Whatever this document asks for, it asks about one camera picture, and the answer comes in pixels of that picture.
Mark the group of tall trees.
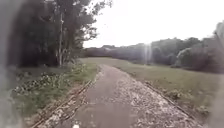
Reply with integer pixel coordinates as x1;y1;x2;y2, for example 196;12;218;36
6;0;114;69

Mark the row of distant trees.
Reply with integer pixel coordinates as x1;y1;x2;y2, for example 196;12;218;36
83;20;224;74

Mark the grass verge with weeds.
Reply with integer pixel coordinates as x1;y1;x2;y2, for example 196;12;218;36
6;59;101;128

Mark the grey leaf-strewn asphalt path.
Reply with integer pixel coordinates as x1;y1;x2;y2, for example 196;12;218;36
31;63;205;128

